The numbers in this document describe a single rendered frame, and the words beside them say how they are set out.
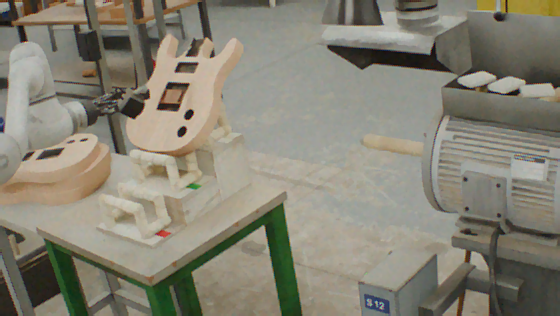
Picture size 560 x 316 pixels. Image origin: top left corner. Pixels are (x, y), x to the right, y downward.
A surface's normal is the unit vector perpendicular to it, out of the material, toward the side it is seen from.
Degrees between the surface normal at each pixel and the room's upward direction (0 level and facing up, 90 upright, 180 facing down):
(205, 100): 41
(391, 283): 0
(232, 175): 90
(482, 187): 90
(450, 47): 90
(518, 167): 62
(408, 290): 90
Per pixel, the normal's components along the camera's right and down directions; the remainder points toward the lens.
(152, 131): -0.51, -0.43
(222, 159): 0.78, 0.13
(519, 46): -0.64, 0.39
